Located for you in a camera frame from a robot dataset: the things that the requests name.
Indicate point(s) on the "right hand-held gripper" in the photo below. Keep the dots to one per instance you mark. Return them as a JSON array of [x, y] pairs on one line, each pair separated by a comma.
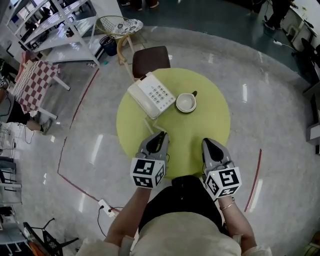
[[225, 181]]

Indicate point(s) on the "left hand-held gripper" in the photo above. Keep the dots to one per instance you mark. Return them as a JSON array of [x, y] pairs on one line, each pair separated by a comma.
[[145, 172]]

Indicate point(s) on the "cream and brown cup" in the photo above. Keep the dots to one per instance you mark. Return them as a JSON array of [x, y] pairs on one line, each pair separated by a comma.
[[186, 102]]

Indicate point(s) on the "person's left forearm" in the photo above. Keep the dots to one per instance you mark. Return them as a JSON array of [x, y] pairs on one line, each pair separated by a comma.
[[127, 212]]

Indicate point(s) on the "person's right forearm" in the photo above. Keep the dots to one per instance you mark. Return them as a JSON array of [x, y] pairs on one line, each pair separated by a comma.
[[237, 222]]

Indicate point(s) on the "round yellow-green table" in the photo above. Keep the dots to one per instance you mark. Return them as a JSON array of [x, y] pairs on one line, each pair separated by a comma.
[[200, 120]]

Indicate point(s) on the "white desk telephone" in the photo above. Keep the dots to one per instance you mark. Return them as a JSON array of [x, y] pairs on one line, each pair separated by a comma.
[[152, 97]]

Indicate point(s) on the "person's black trousers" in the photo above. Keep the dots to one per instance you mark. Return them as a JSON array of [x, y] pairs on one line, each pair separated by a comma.
[[185, 197]]

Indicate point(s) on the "white power strip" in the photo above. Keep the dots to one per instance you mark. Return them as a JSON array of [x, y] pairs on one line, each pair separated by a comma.
[[278, 42], [106, 207]]

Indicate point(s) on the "brown cushioned stool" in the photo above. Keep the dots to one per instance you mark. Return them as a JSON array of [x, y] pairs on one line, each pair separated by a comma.
[[151, 61]]

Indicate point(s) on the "person's beige shirt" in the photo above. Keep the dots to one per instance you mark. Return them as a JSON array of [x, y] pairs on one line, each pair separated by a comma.
[[187, 235]]

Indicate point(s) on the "grey low cabinet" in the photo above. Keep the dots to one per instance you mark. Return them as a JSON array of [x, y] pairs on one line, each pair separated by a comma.
[[314, 130]]

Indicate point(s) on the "small plastic bottle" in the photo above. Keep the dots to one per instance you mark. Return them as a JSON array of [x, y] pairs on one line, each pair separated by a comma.
[[91, 65]]

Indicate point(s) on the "black waste bin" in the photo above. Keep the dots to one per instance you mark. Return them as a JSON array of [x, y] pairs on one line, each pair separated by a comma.
[[108, 46]]

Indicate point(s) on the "red checkered cloth table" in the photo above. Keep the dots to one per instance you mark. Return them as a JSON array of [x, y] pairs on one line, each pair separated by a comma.
[[35, 85]]

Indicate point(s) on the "black office chair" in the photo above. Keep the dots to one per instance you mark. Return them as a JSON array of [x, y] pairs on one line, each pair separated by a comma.
[[310, 55]]

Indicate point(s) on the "white metal shelving unit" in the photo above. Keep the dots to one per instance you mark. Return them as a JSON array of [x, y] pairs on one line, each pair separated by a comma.
[[65, 37]]

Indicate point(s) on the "black metal rack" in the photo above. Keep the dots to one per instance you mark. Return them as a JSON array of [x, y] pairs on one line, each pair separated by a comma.
[[50, 243]]

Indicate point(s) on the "grey metal rack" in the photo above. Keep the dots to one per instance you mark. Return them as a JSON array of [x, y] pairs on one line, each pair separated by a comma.
[[7, 165]]

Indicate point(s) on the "white desk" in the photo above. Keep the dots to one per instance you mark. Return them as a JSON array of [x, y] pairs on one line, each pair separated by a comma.
[[300, 20]]

